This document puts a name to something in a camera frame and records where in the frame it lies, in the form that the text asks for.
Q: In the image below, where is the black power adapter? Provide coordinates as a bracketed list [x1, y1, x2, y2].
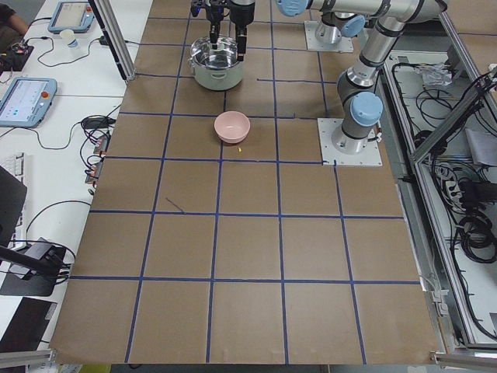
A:
[81, 116, 116, 130]

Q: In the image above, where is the pink bowl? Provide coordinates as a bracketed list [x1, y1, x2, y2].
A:
[214, 111, 251, 144]

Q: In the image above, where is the black cable bundle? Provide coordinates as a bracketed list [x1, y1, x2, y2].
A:
[446, 182, 497, 273]

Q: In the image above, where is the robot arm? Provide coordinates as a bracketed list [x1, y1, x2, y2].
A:
[277, 0, 447, 155]
[190, 0, 255, 62]

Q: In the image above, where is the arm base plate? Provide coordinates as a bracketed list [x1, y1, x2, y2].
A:
[317, 118, 383, 167]
[304, 21, 353, 53]

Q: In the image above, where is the crumpled paper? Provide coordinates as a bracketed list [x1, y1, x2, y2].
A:
[415, 63, 453, 86]

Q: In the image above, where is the aluminium frame post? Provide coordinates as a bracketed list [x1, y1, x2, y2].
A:
[89, 0, 136, 82]

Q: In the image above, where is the black camera stand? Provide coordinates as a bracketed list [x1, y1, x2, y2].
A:
[1, 241, 67, 297]

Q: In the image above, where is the paper cup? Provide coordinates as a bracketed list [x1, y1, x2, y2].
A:
[59, 29, 79, 49]

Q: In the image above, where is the pale green electric pot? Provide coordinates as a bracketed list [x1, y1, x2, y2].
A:
[189, 35, 244, 91]

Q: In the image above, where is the white keyboard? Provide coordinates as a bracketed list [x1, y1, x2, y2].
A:
[1, 152, 25, 183]

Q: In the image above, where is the blue teach pendant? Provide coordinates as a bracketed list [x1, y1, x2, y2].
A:
[47, 1, 94, 34]
[1, 77, 57, 128]

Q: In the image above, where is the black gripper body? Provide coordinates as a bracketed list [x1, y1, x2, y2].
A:
[190, 0, 255, 62]

